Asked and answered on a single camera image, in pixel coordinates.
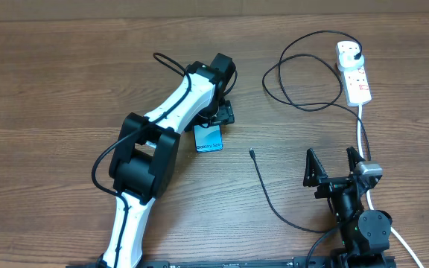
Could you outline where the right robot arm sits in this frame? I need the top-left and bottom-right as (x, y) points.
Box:
(303, 147), (396, 267)

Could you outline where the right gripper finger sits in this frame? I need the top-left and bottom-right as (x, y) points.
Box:
(346, 147), (365, 174)
(303, 148), (328, 187)

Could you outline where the white power strip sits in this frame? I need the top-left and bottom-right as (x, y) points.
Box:
(336, 41), (372, 106)

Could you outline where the white power strip cord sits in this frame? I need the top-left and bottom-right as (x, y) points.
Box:
(356, 103), (425, 268)

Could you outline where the white charger plug adapter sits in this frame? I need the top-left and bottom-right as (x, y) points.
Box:
(337, 51), (365, 72)

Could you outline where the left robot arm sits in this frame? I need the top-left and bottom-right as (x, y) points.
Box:
(91, 52), (238, 267)

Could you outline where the blue screen Galaxy smartphone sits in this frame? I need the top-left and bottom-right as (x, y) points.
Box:
(194, 124), (223, 153)

